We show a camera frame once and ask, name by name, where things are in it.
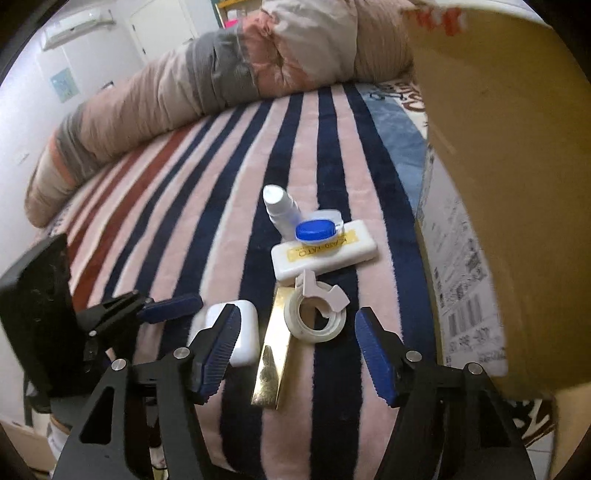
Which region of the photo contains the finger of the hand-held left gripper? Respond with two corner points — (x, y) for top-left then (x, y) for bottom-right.
(137, 294), (204, 324)

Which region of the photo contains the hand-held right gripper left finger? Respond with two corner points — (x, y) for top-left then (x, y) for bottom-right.
(52, 304), (243, 480)

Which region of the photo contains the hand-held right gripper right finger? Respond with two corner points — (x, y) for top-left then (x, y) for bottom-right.
(355, 306), (537, 480)

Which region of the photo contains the white earbuds case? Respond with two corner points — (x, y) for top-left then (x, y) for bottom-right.
(187, 300), (260, 368)

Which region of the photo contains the gold rectangular box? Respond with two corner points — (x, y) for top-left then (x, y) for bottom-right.
(250, 285), (296, 411)

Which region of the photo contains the white tape dispenser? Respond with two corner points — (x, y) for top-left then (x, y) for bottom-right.
(287, 270), (350, 343)

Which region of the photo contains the white rectangular box yellow label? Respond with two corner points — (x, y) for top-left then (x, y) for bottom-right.
(270, 220), (379, 283)

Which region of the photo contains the blue contact lens case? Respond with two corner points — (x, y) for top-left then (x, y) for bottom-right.
(294, 209), (346, 244)

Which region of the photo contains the small white bottle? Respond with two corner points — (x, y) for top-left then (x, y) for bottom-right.
(262, 185), (303, 239)

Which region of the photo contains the cardboard box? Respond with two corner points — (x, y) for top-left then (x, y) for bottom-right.
(401, 0), (591, 401)

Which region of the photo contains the striped blanket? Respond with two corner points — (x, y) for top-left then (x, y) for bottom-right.
(28, 81), (435, 476)

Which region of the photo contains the light blue printed blanket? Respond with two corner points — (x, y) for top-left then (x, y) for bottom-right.
(360, 78), (430, 213)

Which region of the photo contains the pink grey rolled quilt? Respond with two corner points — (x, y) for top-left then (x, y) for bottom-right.
(24, 0), (416, 229)

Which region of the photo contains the white door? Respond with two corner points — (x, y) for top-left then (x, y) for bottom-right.
(127, 0), (214, 65)

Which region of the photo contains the air conditioner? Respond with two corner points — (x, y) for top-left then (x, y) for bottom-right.
(41, 6), (116, 51)

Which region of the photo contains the blue wall poster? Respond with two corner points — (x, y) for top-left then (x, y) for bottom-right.
(50, 67), (76, 102)

